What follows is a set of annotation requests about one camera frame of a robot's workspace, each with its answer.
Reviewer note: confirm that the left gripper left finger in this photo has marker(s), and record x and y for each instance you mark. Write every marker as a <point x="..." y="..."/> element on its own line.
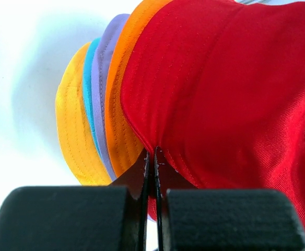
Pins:
<point x="134" y="219"/>

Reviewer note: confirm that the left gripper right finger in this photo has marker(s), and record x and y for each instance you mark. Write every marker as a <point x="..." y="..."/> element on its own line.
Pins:
<point x="166" y="178"/>

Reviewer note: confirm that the orange bucket hat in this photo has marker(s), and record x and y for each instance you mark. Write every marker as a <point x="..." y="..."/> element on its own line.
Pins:
<point x="123" y="146"/>

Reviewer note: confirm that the yellow bucket hat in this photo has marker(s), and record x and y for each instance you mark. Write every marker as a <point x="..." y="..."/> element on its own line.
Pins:
<point x="73" y="128"/>

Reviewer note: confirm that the red hat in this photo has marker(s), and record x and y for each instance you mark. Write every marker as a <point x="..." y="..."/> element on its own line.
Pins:
<point x="220" y="87"/>

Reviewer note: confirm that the teal bucket hat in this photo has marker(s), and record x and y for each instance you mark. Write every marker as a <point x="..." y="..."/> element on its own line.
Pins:
<point x="87" y="85"/>

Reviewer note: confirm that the lavender bucket hat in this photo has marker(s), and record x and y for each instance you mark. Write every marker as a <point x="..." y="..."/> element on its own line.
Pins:
<point x="102" y="56"/>

